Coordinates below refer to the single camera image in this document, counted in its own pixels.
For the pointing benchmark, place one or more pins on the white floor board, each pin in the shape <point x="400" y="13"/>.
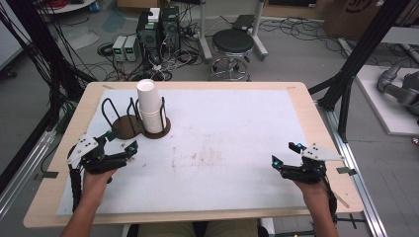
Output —
<point x="385" y="115"/>

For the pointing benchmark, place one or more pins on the black metal frame post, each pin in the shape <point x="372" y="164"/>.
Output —
<point x="355" y="56"/>

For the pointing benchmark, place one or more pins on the white table mat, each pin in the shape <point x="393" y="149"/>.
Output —
<point x="214" y="138"/>

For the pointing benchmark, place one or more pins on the stack of white paper cups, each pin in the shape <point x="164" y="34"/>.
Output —
<point x="150" y="105"/>

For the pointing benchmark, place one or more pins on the aluminium rail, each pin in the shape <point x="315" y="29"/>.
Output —
<point x="359" y="184"/>
<point x="23" y="174"/>

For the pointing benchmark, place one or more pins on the person's left hand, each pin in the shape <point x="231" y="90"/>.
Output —
<point x="97" y="186"/>

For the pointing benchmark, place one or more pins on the person's khaki trousers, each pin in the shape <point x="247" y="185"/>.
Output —
<point x="164" y="229"/>

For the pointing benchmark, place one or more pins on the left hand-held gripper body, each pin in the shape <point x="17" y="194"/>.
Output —
<point x="99" y="161"/>

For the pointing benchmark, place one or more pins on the black computer tower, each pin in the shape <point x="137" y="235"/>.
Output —
<point x="148" y="36"/>
<point x="171" y="28"/>

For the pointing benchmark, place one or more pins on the black flat device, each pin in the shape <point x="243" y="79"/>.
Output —
<point x="243" y="22"/>

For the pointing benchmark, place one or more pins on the person's right hand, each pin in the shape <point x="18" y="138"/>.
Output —
<point x="311" y="194"/>

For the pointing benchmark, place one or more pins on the black round stool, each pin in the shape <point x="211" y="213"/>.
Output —
<point x="232" y="41"/>

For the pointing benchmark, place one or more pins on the cardboard box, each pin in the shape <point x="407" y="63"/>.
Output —
<point x="349" y="19"/>

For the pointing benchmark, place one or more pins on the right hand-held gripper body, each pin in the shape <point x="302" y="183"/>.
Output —
<point x="306" y="171"/>

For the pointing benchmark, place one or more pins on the white metal stand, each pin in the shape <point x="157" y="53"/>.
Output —
<point x="206" y="46"/>

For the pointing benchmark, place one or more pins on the grey power supply unit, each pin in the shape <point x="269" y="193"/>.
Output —
<point x="118" y="47"/>
<point x="131" y="47"/>

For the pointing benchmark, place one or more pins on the black tape strip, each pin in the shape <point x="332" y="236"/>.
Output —
<point x="49" y="174"/>
<point x="346" y="171"/>

